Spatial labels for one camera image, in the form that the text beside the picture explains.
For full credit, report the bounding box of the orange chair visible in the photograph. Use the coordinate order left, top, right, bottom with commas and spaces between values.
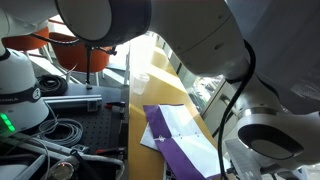
48, 22, 110, 85

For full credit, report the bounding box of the aluminium extrusion bar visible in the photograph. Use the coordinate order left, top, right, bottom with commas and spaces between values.
43, 95, 102, 112

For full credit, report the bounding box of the clear plastic cup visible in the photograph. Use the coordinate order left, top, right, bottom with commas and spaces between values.
133, 73, 150, 95

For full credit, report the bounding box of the red handled clamp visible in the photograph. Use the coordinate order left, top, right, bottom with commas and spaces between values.
104, 101, 126, 109

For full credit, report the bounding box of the black perforated breadboard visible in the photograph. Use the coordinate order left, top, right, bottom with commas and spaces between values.
53, 84, 126, 154

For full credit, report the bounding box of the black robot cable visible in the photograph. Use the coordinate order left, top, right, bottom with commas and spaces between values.
217, 39, 257, 180

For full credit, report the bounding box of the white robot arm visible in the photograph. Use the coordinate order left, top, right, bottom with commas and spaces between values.
0, 0, 320, 169

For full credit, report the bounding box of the coiled grey cable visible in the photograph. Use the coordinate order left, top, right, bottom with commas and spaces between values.
37, 118, 84, 148

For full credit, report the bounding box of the coiled black cable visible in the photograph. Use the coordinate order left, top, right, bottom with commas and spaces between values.
35, 74, 69, 97

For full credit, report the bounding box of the white paper sheet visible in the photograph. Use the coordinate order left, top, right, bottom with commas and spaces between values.
140, 124, 159, 151

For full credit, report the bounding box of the checkered calibration board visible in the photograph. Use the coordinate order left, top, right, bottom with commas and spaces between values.
163, 162, 177, 180

